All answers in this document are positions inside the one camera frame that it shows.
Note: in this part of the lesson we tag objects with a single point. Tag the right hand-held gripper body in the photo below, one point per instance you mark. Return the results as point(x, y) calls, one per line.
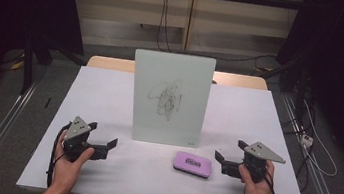
point(258, 152)

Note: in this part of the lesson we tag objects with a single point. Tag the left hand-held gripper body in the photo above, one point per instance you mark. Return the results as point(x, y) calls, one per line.
point(76, 130)

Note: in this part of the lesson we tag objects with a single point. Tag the purple whiteboard eraser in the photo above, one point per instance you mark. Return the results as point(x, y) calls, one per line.
point(191, 168)

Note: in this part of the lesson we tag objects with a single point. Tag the person's left hand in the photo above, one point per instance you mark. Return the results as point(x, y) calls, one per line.
point(64, 170)

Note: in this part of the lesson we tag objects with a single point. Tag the white table mat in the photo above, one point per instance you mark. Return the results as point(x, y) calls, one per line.
point(108, 102)

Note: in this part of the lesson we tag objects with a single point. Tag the small black pen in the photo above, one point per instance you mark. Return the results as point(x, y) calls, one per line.
point(47, 103)

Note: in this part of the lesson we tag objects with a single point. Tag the white power strip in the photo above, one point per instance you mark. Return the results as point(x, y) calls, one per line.
point(306, 140)

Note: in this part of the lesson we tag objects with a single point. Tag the black metal stand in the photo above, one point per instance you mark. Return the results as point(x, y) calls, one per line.
point(28, 68)

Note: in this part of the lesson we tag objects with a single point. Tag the upright white whiteboard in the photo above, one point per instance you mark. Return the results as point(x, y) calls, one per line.
point(172, 77)

